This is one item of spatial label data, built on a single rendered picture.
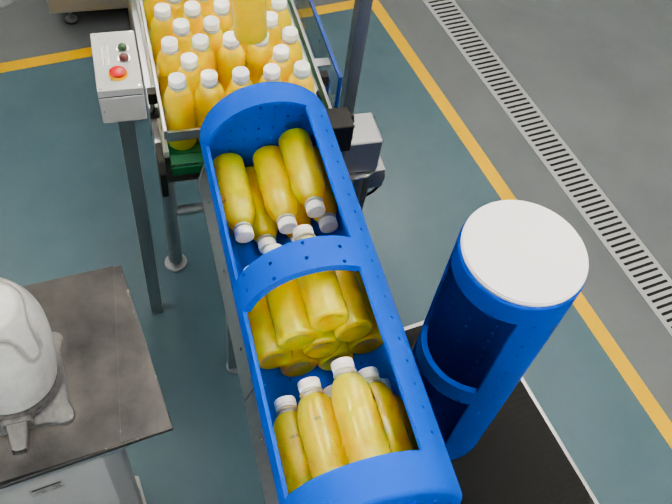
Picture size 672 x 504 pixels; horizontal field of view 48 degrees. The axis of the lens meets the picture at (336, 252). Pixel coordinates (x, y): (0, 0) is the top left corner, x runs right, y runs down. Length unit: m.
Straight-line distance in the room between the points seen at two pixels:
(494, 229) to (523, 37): 2.37
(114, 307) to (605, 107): 2.73
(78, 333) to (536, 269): 0.92
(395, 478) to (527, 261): 0.67
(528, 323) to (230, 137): 0.75
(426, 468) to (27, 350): 0.63
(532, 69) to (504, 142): 0.53
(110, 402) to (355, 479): 0.50
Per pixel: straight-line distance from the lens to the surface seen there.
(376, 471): 1.14
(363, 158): 2.06
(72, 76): 3.50
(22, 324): 1.23
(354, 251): 1.34
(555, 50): 3.95
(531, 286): 1.61
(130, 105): 1.81
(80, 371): 1.46
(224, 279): 1.71
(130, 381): 1.44
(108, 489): 1.63
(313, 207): 1.51
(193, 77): 1.85
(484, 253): 1.63
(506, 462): 2.41
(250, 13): 1.61
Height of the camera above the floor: 2.30
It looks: 54 degrees down
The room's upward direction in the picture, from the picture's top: 10 degrees clockwise
